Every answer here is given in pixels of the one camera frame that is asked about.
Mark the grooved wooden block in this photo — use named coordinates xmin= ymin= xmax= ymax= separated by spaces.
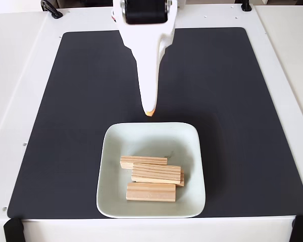
xmin=176 ymin=169 xmax=185 ymax=188
xmin=131 ymin=162 xmax=182 ymax=186
xmin=120 ymin=155 xmax=168 ymax=169

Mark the smooth pale wooden block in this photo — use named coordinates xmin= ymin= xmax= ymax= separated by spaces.
xmin=126 ymin=183 xmax=177 ymax=203

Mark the pale square ceramic plate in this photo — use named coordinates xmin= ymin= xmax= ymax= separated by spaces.
xmin=95 ymin=122 xmax=207 ymax=219

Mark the black table mat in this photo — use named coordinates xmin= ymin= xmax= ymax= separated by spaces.
xmin=7 ymin=27 xmax=303 ymax=219

